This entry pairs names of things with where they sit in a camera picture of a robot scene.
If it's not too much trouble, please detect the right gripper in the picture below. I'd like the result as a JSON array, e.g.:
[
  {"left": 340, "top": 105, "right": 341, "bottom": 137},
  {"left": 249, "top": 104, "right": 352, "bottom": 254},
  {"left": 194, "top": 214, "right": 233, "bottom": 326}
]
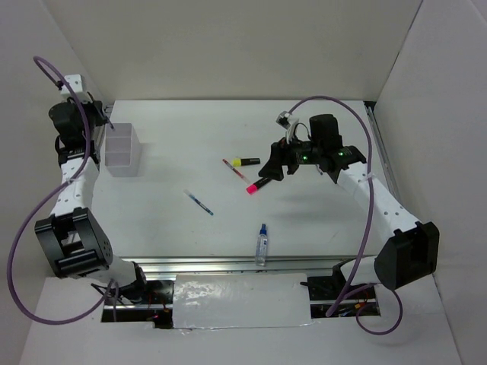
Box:
[{"left": 258, "top": 129, "right": 323, "bottom": 180}]

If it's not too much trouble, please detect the red gel pen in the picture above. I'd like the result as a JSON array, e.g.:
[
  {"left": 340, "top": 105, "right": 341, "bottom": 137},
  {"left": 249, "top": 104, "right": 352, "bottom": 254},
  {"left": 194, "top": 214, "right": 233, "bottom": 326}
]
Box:
[{"left": 222, "top": 159, "right": 250, "bottom": 184}]

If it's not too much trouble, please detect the blue gel pen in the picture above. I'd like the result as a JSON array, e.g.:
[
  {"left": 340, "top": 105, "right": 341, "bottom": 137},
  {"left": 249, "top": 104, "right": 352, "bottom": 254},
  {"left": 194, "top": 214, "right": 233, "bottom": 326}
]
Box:
[{"left": 183, "top": 189, "right": 214, "bottom": 216}]

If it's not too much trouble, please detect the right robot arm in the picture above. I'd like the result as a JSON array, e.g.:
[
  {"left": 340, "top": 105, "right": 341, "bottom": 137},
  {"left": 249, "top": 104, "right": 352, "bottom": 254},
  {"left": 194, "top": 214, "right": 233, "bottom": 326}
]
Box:
[{"left": 259, "top": 113, "right": 440, "bottom": 298}]

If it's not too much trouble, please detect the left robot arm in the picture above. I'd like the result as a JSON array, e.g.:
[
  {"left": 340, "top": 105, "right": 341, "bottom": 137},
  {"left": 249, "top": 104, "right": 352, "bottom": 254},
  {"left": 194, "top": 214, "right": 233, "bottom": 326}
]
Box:
[{"left": 34, "top": 98, "right": 150, "bottom": 304}]

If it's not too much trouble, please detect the pink highlighter marker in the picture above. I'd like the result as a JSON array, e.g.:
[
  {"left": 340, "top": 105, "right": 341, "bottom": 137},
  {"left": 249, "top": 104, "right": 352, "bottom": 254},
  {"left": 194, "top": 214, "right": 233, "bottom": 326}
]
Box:
[{"left": 246, "top": 178, "right": 272, "bottom": 195}]

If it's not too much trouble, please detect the yellow highlighter marker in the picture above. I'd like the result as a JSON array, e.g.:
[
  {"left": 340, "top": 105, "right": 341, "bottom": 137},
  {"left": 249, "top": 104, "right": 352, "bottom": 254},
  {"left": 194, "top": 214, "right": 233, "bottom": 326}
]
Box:
[{"left": 231, "top": 158, "right": 260, "bottom": 167}]

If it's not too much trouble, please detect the white pen holder container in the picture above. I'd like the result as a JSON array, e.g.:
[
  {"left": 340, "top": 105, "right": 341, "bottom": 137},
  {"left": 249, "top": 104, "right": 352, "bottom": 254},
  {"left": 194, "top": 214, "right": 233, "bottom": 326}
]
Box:
[{"left": 104, "top": 123, "right": 142, "bottom": 178}]

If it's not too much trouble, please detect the small blue spray bottle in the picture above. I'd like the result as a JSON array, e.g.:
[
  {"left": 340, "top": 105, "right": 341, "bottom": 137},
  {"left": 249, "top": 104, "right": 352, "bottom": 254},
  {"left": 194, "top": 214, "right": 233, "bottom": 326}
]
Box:
[{"left": 255, "top": 224, "right": 268, "bottom": 266}]

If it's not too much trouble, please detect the white foil cover sheet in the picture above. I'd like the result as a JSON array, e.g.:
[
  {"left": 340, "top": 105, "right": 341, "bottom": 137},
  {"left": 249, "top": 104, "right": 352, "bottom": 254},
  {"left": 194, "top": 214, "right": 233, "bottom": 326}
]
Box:
[{"left": 173, "top": 273, "right": 312, "bottom": 329}]

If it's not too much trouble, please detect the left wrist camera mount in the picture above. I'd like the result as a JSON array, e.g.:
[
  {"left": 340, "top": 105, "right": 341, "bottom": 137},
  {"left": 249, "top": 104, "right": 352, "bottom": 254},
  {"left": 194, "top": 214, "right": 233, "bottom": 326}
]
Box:
[{"left": 60, "top": 74, "right": 91, "bottom": 103}]

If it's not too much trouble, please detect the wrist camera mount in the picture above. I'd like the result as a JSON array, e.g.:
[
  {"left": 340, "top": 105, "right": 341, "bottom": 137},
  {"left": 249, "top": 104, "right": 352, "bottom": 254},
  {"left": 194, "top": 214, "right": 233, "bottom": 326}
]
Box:
[
  {"left": 276, "top": 111, "right": 299, "bottom": 144},
  {"left": 60, "top": 74, "right": 91, "bottom": 103}
]

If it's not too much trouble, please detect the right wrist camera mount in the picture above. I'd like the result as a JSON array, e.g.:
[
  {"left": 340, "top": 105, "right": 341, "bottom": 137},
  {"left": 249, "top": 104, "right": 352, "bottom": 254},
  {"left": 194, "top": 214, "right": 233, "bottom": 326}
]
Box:
[{"left": 276, "top": 111, "right": 299, "bottom": 144}]

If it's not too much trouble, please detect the aluminium front rail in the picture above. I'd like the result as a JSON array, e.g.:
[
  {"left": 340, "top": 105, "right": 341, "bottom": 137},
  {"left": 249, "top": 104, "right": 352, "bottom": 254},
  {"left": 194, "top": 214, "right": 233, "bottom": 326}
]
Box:
[{"left": 123, "top": 256, "right": 343, "bottom": 278}]

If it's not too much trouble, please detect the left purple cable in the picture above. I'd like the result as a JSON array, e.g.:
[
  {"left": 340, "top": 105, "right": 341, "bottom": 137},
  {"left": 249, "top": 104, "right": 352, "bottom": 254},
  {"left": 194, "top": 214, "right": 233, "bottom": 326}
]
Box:
[{"left": 7, "top": 56, "right": 121, "bottom": 325}]

